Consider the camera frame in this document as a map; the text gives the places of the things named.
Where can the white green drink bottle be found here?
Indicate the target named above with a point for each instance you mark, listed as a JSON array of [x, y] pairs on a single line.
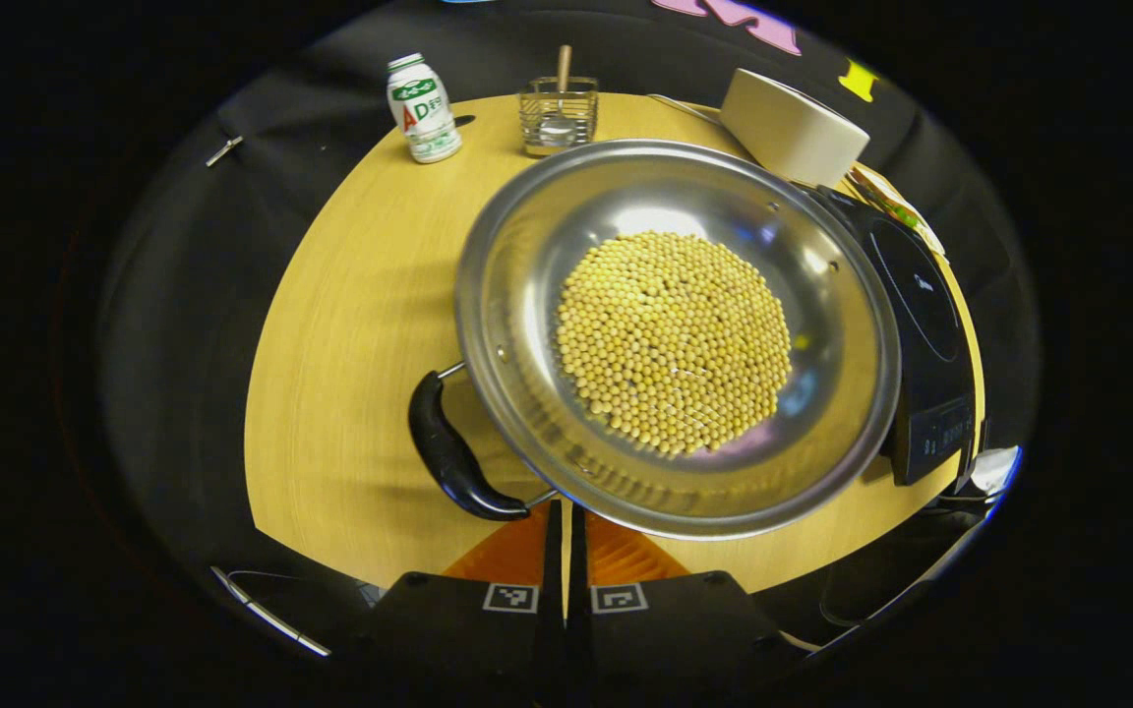
[[422, 108]]

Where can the white toaster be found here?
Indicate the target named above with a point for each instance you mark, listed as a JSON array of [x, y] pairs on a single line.
[[793, 128]]

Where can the stainless steel pot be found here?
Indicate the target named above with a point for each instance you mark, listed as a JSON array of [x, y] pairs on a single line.
[[527, 256]]

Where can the wooden spoon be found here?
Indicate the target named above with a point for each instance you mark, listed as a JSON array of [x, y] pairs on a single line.
[[564, 69]]

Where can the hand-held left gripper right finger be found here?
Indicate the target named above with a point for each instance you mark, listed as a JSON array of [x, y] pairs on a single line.
[[578, 590]]

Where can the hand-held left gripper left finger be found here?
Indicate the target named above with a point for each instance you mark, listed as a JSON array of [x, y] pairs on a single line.
[[552, 590]]

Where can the black induction cooktop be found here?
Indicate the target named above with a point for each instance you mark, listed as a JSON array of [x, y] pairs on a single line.
[[921, 324]]

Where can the pile of soybeans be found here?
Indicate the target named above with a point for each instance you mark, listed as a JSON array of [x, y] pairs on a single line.
[[675, 344]]

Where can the sandwich with lettuce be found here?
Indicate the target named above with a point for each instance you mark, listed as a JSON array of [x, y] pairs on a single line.
[[896, 206]]

